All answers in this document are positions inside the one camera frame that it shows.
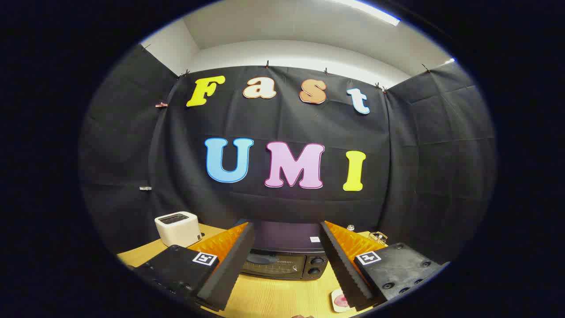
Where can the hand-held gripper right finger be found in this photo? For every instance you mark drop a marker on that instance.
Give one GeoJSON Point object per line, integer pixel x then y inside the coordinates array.
{"type": "Point", "coordinates": [342, 269]}

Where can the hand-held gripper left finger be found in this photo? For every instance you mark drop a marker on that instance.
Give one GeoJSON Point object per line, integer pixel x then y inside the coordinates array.
{"type": "Point", "coordinates": [234, 269]}

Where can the pale green cherry-print plate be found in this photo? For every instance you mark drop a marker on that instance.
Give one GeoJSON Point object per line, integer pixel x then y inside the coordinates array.
{"type": "Point", "coordinates": [335, 292]}

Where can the round pink food slice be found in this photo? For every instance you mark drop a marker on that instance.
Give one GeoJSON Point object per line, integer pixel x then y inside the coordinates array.
{"type": "Point", "coordinates": [340, 301]}

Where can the black toaster oven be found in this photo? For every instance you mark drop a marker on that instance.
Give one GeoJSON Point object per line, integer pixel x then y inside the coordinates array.
{"type": "Point", "coordinates": [287, 236]}

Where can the white pop-up toaster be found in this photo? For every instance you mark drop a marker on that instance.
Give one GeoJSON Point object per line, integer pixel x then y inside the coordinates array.
{"type": "Point", "coordinates": [176, 229]}

